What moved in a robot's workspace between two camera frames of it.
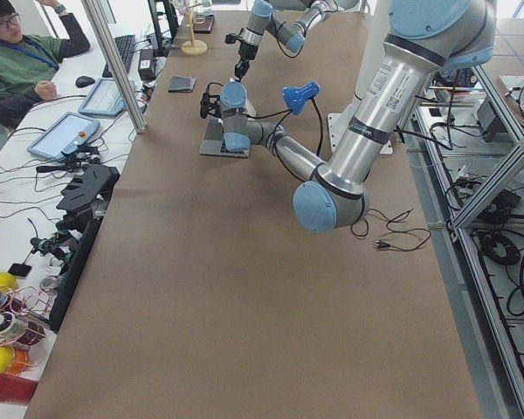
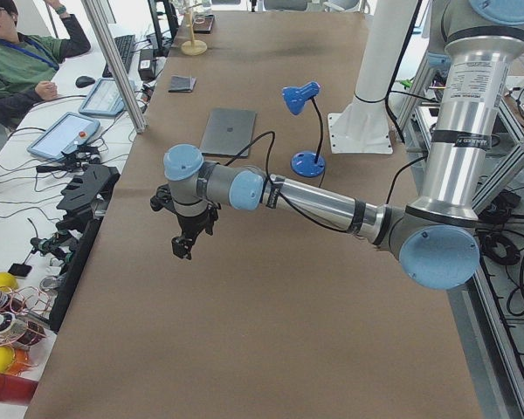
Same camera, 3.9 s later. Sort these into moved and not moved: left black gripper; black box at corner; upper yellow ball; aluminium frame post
Moved: left black gripper
Not moved: aluminium frame post; upper yellow ball; black box at corner
